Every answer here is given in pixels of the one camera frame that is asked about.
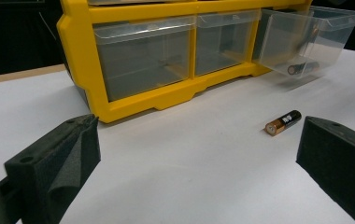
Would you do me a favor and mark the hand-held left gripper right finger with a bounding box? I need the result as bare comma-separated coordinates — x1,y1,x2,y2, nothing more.
295,115,355,224

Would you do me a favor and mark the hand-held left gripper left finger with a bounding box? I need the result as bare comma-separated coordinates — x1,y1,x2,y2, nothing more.
4,113,102,224

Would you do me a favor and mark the black copper battery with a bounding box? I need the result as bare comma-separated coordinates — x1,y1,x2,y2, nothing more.
287,61,321,77
263,109,303,137

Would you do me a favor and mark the yellow black drawer organizer cabinet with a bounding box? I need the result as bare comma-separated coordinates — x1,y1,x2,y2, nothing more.
56,0,316,124

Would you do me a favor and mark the clear plastic drawer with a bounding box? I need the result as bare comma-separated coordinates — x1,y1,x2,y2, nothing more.
253,5,355,79

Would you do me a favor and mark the set of clear drawers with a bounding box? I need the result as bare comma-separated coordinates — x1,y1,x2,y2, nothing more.
86,0,263,103

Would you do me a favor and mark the thin background wire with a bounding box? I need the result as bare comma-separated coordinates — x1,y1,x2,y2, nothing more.
38,11,59,42

